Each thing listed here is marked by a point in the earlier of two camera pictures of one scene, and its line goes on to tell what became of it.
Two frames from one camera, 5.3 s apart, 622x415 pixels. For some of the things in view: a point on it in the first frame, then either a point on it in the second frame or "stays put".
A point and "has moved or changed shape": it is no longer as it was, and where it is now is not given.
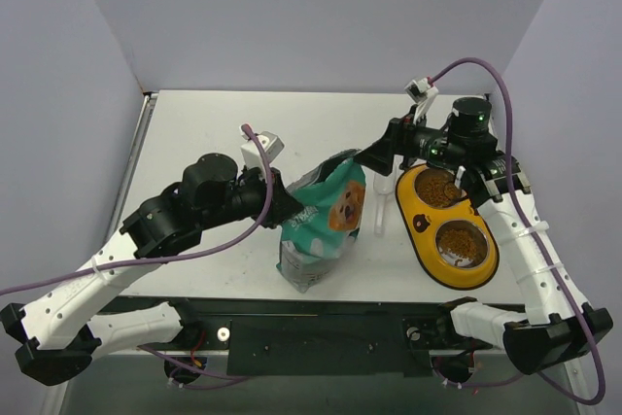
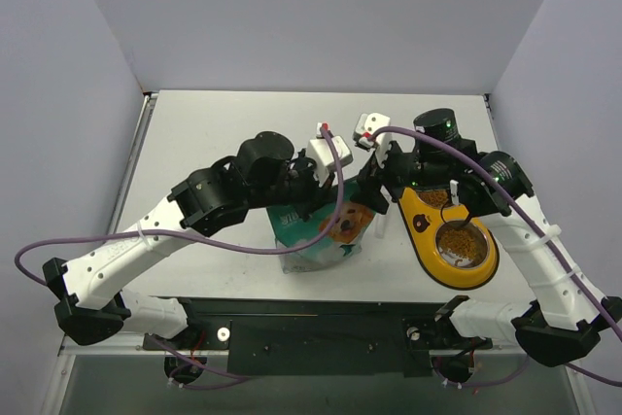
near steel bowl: [461, 244] stays put
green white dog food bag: [332, 193] has moved or changed shape
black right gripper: [395, 139] → [371, 181]
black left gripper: [273, 196] → [317, 193]
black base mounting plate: [317, 336] stays put
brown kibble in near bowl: [459, 244] stays put
